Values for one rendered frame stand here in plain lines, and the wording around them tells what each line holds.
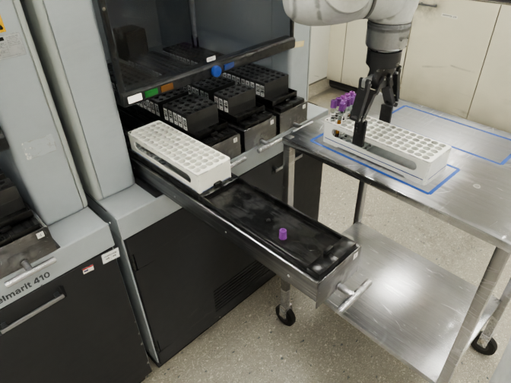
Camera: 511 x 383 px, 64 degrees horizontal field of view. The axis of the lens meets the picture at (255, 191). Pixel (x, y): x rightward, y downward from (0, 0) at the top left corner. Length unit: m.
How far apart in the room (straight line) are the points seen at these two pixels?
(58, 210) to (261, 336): 0.92
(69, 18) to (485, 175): 0.96
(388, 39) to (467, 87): 2.16
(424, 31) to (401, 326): 2.18
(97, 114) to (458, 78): 2.50
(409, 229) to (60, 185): 1.63
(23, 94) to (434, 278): 1.32
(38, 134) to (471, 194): 0.93
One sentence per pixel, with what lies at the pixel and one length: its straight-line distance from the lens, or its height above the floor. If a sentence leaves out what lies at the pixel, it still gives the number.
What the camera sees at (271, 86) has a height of 0.86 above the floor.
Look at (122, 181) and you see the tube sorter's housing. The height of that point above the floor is 0.77.
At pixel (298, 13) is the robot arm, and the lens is 0.83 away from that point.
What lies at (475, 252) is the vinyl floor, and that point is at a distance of 2.16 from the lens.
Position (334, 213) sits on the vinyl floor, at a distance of 2.18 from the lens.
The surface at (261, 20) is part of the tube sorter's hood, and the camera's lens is 1.25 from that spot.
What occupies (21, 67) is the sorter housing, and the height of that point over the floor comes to 1.10.
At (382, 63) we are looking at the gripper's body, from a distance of 0.97.
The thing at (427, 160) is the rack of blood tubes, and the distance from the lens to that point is 0.97.
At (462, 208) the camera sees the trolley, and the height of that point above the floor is 0.82.
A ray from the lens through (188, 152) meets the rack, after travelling 1.00.
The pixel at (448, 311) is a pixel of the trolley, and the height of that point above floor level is 0.28.
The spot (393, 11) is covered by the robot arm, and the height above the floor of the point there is 1.17.
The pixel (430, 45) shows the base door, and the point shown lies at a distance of 3.12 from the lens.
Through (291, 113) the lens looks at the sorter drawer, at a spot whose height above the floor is 0.79.
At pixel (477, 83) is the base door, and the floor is 0.34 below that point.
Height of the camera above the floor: 1.36
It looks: 36 degrees down
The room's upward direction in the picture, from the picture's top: 2 degrees counter-clockwise
